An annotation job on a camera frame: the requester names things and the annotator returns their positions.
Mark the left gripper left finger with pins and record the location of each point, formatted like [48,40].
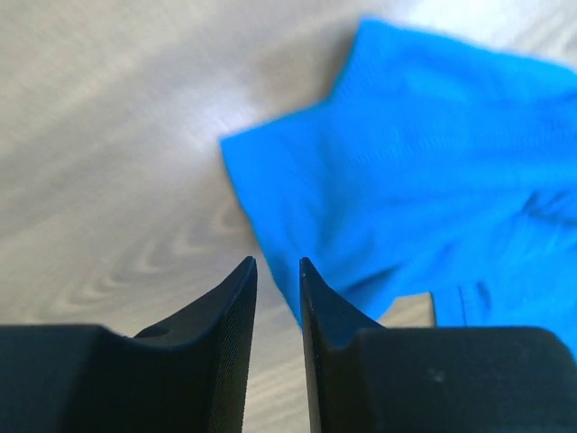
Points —
[185,373]

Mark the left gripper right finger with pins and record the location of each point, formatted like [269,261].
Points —
[364,377]

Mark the blue t shirt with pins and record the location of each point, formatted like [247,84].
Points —
[433,166]

